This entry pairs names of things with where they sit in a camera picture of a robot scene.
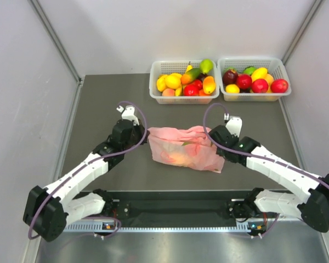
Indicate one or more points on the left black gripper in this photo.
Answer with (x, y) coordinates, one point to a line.
(141, 131)

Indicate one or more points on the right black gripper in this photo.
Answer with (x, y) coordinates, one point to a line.
(219, 152)

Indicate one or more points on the pink plastic bag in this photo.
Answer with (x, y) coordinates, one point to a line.
(189, 148)

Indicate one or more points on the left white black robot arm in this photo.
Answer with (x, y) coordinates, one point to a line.
(50, 209)

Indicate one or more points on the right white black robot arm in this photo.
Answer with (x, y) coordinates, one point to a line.
(308, 196)

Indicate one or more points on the peach fruit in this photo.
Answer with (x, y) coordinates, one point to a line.
(168, 92)

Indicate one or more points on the yellow lemon right basket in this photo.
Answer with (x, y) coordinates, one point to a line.
(232, 89)

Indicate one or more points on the yellow lemon basket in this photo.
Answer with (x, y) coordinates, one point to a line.
(172, 82)
(232, 89)

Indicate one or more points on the orange yellow mango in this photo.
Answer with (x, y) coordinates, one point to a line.
(209, 85)

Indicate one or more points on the red apple left basket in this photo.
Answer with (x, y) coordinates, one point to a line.
(191, 90)

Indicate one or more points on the dark red apple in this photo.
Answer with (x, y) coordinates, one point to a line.
(230, 77)

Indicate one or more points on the red apple middle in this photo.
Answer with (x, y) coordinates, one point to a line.
(244, 81)

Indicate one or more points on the yellow lemon far left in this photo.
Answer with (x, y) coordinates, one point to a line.
(161, 85)

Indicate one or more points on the red apple front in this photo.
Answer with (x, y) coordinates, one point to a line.
(259, 86)

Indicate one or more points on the green orange mango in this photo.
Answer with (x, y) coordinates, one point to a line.
(190, 75)

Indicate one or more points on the green lime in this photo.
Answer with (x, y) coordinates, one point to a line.
(249, 70)

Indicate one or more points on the green pear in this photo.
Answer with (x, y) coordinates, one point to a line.
(206, 66)

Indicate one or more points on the yellow lemon left basket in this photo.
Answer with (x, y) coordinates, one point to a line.
(172, 82)

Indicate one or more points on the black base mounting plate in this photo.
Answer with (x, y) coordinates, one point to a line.
(177, 207)

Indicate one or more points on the yellow mango right basket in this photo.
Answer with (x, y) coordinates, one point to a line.
(259, 73)

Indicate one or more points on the left white plastic basket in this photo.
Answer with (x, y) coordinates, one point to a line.
(178, 68)

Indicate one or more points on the white plastic basket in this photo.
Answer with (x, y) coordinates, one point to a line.
(276, 70)
(178, 68)

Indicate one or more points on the red apple far right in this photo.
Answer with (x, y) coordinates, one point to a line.
(279, 86)

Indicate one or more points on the right white plastic basket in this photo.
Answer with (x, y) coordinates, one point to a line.
(276, 70)

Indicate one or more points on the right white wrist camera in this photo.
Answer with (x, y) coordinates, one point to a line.
(233, 124)

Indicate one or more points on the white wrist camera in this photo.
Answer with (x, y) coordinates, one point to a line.
(233, 124)
(128, 113)

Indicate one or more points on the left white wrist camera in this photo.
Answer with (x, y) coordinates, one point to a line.
(128, 113)

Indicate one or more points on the grey slotted cable duct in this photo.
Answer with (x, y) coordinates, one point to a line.
(107, 226)

